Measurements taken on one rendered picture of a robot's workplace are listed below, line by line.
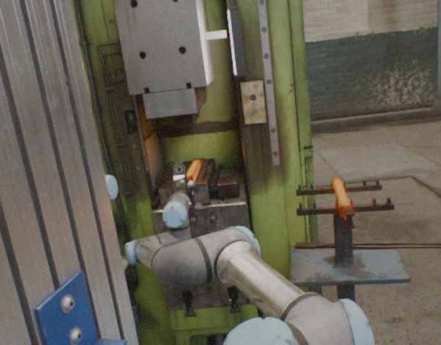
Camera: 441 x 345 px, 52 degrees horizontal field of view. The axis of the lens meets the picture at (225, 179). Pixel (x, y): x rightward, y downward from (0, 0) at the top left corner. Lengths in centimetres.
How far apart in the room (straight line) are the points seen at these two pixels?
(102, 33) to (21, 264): 156
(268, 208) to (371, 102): 618
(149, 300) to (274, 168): 86
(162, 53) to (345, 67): 629
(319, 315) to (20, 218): 53
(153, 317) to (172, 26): 132
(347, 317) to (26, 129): 58
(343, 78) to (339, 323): 717
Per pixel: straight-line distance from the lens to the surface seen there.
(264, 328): 76
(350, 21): 787
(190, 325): 201
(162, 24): 174
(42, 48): 49
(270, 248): 204
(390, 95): 811
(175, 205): 145
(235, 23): 182
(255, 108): 184
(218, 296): 192
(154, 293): 219
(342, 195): 159
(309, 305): 83
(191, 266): 108
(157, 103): 175
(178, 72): 173
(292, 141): 190
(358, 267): 170
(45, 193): 47
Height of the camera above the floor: 148
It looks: 16 degrees down
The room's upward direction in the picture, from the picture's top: 7 degrees counter-clockwise
